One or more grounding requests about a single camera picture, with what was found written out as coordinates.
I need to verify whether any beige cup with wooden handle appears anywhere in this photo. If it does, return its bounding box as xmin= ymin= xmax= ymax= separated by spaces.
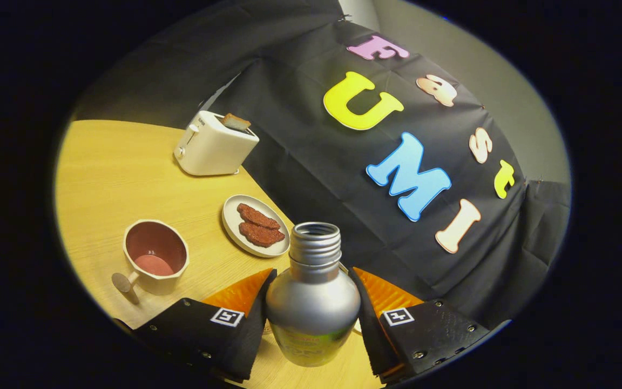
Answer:
xmin=111 ymin=219 xmax=190 ymax=305

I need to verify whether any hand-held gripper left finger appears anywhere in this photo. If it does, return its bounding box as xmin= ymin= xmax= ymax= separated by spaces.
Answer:
xmin=112 ymin=267 xmax=278 ymax=384

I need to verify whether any wooden table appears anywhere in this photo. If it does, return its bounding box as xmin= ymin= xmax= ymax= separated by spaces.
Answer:
xmin=55 ymin=120 xmax=384 ymax=389

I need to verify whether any white toaster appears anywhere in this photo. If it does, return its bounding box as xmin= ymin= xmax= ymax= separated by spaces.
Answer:
xmin=174 ymin=111 xmax=260 ymax=177

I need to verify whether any silver metal bottle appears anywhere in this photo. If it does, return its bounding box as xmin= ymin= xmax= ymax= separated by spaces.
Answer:
xmin=265 ymin=222 xmax=362 ymax=368

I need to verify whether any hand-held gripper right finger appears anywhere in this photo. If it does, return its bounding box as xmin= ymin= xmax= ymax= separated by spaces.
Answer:
xmin=348 ymin=266 xmax=492 ymax=385

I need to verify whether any black backdrop cloth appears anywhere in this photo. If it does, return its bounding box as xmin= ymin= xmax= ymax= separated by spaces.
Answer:
xmin=73 ymin=0 xmax=571 ymax=330

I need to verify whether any white oval plate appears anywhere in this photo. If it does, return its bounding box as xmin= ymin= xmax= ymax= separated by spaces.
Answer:
xmin=221 ymin=194 xmax=291 ymax=258

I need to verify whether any toast slice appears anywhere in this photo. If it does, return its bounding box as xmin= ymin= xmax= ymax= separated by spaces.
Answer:
xmin=221 ymin=113 xmax=252 ymax=133

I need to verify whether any red-brown meat slice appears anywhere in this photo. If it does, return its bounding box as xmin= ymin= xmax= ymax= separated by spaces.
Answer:
xmin=236 ymin=203 xmax=281 ymax=230
xmin=238 ymin=222 xmax=286 ymax=249

